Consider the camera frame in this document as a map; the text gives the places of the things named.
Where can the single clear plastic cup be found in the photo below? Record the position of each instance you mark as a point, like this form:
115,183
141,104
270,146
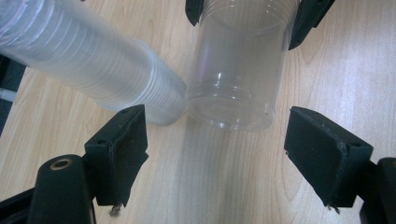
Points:
236,77

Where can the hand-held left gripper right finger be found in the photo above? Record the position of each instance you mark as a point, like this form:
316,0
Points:
323,155

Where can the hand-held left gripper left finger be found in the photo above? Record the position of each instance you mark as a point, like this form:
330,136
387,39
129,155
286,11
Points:
120,155

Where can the stack of clear plastic cups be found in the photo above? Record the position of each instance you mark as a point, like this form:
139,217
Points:
90,62

